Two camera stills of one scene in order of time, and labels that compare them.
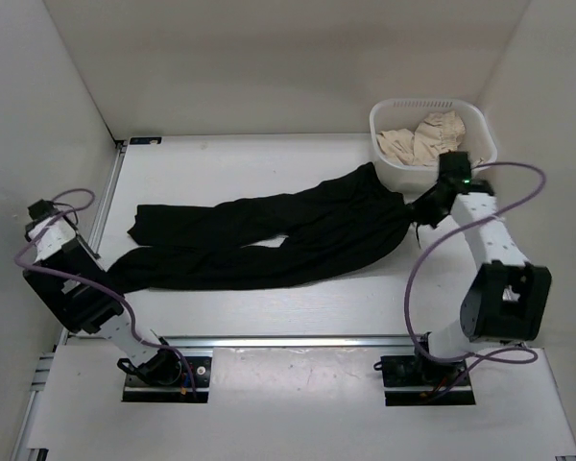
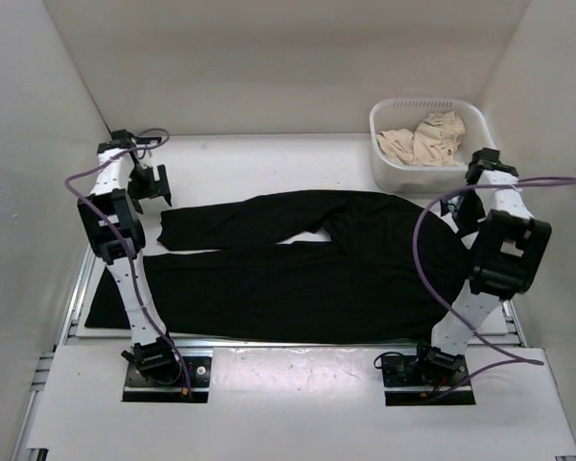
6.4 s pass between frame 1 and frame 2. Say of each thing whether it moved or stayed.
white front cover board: stayed
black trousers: moved
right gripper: moved
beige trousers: stayed
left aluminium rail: stayed
